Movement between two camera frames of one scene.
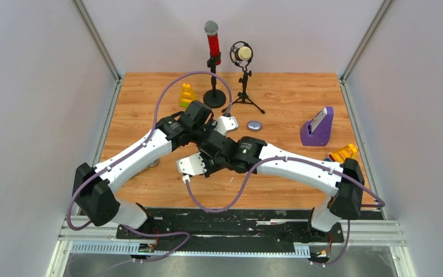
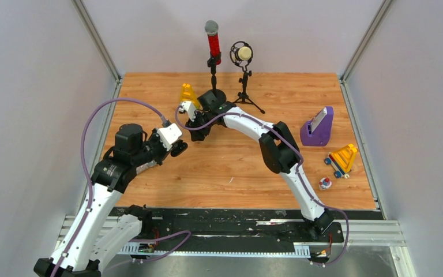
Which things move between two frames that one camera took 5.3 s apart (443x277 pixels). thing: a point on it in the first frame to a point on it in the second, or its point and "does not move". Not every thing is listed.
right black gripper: (209, 169) to (199, 134)
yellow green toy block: (187, 94) does not move
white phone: (318, 119) does not move
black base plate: (297, 225) does not move
